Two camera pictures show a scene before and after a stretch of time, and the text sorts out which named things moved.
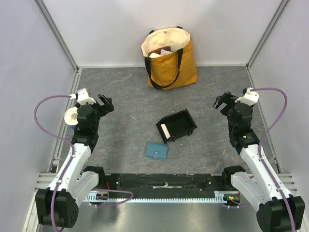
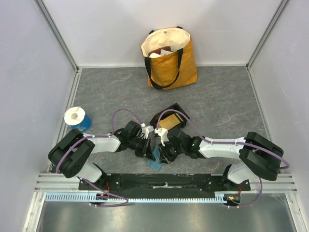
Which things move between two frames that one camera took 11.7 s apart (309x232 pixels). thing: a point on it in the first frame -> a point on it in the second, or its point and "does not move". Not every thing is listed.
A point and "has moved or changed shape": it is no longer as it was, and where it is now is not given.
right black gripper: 225,104 -> 163,152
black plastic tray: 175,125 -> 154,122
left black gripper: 105,108 -> 146,150
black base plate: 165,185 does not move
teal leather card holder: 157,151 has moved or changed shape
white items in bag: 162,52 does not move
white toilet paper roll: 71,116 does not move
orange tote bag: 169,58 does not move
